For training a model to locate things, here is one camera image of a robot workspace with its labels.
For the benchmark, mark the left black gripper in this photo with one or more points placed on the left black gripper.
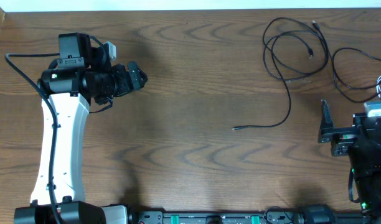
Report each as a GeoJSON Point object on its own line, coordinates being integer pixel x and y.
{"type": "Point", "coordinates": [124, 85]}

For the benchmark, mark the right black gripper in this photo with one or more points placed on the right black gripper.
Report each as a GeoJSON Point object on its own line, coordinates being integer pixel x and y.
{"type": "Point", "coordinates": [343, 142]}

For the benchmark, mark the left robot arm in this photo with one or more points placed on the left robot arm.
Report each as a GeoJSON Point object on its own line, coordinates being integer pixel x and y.
{"type": "Point", "coordinates": [82, 72]}

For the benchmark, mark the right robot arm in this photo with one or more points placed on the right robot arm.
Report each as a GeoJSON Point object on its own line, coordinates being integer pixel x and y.
{"type": "Point", "coordinates": [365, 181]}

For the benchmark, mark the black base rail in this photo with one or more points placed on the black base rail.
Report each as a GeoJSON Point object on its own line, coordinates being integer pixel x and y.
{"type": "Point", "coordinates": [314, 214]}

